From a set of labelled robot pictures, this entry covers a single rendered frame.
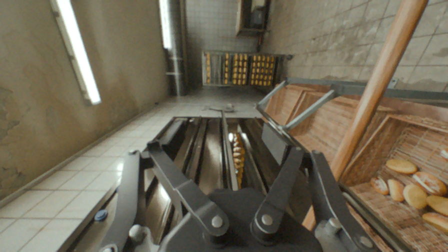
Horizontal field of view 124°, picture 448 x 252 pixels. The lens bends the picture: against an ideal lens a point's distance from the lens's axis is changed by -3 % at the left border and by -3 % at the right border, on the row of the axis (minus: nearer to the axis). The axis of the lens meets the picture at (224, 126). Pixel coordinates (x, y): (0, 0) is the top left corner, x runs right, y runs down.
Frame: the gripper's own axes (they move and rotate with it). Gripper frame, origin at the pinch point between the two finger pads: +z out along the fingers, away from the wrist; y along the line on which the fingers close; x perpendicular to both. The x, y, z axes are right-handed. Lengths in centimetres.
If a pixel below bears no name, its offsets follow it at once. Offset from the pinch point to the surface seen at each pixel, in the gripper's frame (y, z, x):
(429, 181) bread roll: 85, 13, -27
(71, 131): -111, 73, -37
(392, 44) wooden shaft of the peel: 28.6, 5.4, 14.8
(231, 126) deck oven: 22, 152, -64
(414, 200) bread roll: 85, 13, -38
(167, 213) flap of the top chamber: -22, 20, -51
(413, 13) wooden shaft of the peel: 29.2, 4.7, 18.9
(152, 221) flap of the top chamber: -29, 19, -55
